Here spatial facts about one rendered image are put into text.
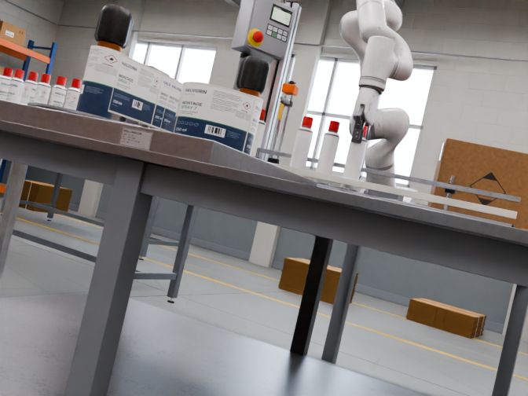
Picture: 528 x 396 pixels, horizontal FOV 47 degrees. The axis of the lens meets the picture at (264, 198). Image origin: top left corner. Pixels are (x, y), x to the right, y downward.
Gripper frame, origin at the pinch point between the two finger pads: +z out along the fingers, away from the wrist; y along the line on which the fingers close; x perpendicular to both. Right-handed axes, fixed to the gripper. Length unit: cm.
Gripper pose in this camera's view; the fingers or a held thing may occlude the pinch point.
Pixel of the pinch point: (359, 138)
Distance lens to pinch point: 191.5
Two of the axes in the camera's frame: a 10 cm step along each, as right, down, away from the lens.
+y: -3.8, -1.0, -9.2
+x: 9.0, 2.0, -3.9
